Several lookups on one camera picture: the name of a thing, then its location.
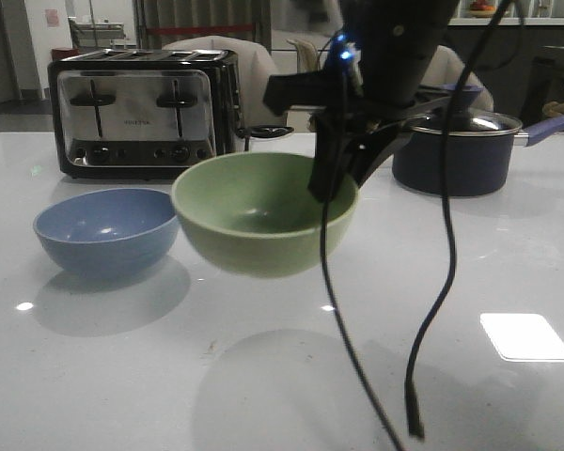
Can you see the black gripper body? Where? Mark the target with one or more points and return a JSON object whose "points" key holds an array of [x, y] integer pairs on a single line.
{"points": [[376, 62]]}

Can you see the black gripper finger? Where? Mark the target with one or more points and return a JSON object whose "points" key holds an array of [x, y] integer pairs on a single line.
{"points": [[376, 131], [331, 161]]}

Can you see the green bowl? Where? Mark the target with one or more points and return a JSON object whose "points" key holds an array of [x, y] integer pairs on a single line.
{"points": [[252, 213]]}

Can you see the blue bowl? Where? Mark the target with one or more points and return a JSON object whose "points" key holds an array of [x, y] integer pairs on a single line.
{"points": [[110, 233]]}

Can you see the beige armchair right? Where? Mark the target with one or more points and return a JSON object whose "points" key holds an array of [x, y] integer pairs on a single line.
{"points": [[446, 67]]}

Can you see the beige armchair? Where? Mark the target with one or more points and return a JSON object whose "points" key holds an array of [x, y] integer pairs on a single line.
{"points": [[446, 67], [255, 67]]}

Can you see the cream plastic chair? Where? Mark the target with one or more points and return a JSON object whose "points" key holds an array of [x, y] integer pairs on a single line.
{"points": [[308, 55]]}

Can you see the glass pot lid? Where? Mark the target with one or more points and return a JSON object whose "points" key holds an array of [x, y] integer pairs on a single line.
{"points": [[466, 120]]}

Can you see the dark blue saucepan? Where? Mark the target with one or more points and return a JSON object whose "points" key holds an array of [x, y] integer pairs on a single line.
{"points": [[474, 165]]}

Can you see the fruit plate on counter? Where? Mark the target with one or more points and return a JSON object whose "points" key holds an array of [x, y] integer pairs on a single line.
{"points": [[481, 9]]}

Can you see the beige armchair left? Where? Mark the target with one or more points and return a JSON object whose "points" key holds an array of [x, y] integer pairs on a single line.
{"points": [[255, 67]]}

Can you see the wicker basket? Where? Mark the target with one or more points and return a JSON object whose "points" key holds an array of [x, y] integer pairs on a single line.
{"points": [[552, 109]]}

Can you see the black and chrome toaster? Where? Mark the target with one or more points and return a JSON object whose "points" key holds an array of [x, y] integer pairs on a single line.
{"points": [[144, 114]]}

